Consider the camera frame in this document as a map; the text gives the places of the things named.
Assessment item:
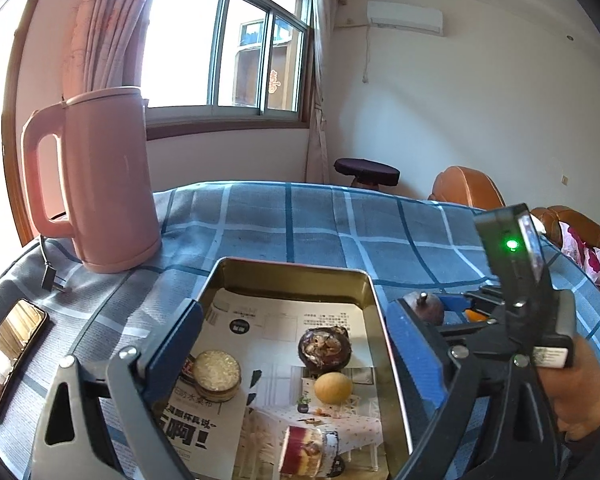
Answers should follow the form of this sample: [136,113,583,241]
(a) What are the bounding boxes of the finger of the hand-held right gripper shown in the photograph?
[437,319,512,343]
[439,285,506,312]

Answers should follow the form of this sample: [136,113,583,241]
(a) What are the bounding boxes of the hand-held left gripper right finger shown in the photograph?
[385,297,567,480]

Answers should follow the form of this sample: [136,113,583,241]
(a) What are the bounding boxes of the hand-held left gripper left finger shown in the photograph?
[32,297,206,480]

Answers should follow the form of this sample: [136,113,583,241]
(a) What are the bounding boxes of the brown mangosteen fruit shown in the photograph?
[411,291,446,327]

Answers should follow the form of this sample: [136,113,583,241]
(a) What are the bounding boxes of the cracked dark brown fruit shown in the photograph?
[298,325,353,376]

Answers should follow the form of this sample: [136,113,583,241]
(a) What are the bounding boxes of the small yellow-brown fruit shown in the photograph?
[313,371,354,405]

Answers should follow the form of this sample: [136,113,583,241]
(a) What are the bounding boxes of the pink metal tin box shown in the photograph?
[180,256,415,480]

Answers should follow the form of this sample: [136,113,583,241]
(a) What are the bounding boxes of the layered purple pastry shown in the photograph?
[279,425,342,478]

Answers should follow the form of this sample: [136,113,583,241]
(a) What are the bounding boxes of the person's right hand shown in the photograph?
[539,335,600,442]

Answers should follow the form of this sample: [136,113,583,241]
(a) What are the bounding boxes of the round puffed rice cake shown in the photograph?
[182,350,242,403]

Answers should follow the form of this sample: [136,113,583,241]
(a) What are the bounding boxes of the pink floral cushion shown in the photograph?
[559,222,600,293]

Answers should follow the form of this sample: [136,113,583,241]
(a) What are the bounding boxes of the brown leather sofa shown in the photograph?
[530,205,600,316]

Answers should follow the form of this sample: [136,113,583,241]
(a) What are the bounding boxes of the brown leather armchair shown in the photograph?
[427,165,508,211]

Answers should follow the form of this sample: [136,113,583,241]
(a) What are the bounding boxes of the dark round stool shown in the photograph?
[333,157,402,192]

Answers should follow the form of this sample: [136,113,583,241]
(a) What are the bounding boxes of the blue plaid tablecloth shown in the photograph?
[0,180,600,480]

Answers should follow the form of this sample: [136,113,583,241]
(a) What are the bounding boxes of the black smartphone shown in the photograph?
[0,298,49,417]

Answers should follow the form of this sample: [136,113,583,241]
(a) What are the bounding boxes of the pink electric kettle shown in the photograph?
[21,86,162,275]

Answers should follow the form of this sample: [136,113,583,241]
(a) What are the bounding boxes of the beige curtain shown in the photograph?
[305,0,333,183]

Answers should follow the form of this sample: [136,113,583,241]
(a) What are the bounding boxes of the white air conditioner pipe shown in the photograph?
[361,25,372,84]

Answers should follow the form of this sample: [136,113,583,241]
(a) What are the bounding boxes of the sliding window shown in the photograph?
[137,0,316,136]

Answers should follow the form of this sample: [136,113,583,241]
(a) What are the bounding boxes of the pink curtain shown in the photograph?
[62,0,168,106]

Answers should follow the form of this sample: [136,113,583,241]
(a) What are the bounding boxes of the black kettle power cord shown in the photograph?
[37,234,73,293]

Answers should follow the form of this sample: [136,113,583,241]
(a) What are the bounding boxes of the white wall air conditioner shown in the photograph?
[366,1,444,37]

